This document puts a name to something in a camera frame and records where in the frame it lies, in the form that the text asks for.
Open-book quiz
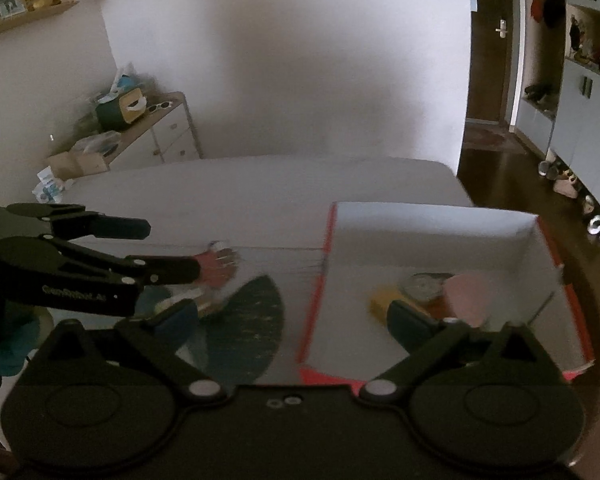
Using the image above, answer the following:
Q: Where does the dark blue fan-shaped mat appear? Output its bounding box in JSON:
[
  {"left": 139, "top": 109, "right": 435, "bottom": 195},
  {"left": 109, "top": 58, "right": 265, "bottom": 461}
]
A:
[{"left": 142, "top": 274, "right": 287, "bottom": 387}]

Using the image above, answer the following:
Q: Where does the pink cube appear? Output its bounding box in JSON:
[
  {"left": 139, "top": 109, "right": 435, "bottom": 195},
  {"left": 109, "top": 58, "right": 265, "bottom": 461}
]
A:
[{"left": 194, "top": 244, "right": 242, "bottom": 288}]

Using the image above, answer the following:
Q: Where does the pair of shoes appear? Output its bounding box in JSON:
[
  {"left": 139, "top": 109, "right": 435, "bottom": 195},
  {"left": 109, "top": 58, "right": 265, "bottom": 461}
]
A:
[{"left": 537, "top": 159, "right": 582, "bottom": 196}]

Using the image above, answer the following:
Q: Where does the white and blue packet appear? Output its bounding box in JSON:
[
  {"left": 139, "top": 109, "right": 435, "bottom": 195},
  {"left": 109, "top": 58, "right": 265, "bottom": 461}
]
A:
[{"left": 32, "top": 169, "right": 69, "bottom": 204}]

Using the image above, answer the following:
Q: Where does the round metal tin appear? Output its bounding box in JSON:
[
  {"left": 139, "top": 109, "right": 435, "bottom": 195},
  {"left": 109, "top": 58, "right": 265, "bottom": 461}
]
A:
[{"left": 399, "top": 273, "right": 454, "bottom": 304}]

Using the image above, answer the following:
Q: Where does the teal tissue box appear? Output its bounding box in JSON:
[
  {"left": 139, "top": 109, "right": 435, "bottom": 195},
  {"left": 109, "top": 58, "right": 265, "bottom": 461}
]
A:
[{"left": 95, "top": 76, "right": 132, "bottom": 130}]

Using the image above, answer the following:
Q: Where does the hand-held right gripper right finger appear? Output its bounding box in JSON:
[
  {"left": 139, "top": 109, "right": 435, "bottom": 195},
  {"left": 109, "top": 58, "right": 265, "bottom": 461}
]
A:
[{"left": 358, "top": 299, "right": 564, "bottom": 406}]

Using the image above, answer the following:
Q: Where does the red cardboard box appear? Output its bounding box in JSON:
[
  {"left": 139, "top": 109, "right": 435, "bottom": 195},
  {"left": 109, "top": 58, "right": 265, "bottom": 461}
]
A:
[{"left": 296, "top": 201, "right": 597, "bottom": 387}]

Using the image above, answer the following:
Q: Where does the grey wall cabinet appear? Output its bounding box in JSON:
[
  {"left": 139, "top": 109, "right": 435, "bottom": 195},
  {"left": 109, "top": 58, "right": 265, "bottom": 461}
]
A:
[{"left": 515, "top": 0, "right": 600, "bottom": 241}]

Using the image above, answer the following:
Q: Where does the pink item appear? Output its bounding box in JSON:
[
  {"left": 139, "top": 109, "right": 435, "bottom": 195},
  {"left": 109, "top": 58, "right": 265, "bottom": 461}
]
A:
[{"left": 442, "top": 274, "right": 492, "bottom": 329}]

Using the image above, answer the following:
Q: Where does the brown paper bag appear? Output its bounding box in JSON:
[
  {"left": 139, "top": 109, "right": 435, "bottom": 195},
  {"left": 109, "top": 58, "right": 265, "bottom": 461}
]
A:
[{"left": 46, "top": 151, "right": 109, "bottom": 179}]

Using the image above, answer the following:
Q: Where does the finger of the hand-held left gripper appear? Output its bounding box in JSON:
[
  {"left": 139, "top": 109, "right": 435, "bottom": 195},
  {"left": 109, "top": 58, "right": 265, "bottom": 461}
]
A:
[
  {"left": 7, "top": 203, "right": 152, "bottom": 241},
  {"left": 50, "top": 236, "right": 203, "bottom": 287}
]

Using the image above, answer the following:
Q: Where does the white drawer cabinet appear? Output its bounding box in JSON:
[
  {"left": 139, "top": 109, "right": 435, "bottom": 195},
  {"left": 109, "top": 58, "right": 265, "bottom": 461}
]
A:
[{"left": 106, "top": 91, "right": 204, "bottom": 167}]

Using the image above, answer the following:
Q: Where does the yellow block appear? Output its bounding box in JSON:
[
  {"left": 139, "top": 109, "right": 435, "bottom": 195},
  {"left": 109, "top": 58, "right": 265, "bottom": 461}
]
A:
[{"left": 371, "top": 286, "right": 407, "bottom": 327}]

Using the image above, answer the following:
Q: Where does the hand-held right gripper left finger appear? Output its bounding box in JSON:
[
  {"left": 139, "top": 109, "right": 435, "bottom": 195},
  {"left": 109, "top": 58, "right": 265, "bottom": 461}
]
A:
[{"left": 41, "top": 300, "right": 227, "bottom": 403}]

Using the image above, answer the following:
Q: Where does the person's left hand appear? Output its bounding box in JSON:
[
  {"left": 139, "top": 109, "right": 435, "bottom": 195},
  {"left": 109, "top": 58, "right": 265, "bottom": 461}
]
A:
[{"left": 0, "top": 306, "right": 42, "bottom": 377}]

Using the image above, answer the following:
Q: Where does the clear plastic bag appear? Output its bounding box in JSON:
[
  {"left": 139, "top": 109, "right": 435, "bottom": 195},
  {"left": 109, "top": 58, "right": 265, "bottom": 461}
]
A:
[{"left": 71, "top": 131, "right": 124, "bottom": 157}]

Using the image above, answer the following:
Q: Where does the black hanging item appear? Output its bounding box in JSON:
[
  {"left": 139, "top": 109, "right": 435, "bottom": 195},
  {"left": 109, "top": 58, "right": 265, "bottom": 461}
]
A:
[{"left": 542, "top": 0, "right": 566, "bottom": 28}]

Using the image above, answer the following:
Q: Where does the yellow tissue box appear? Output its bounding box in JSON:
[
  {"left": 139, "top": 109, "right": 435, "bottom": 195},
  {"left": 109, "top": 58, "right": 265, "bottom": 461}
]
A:
[{"left": 120, "top": 89, "right": 149, "bottom": 122}]

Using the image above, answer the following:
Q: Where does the brown door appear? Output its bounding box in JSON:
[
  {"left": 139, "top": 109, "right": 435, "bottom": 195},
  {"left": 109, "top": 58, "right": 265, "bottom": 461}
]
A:
[{"left": 465, "top": 0, "right": 523, "bottom": 126}]

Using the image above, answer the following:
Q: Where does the wooden wall shelf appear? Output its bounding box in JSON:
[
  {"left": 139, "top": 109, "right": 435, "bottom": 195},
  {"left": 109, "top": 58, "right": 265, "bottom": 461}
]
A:
[{"left": 0, "top": 0, "right": 79, "bottom": 41}]

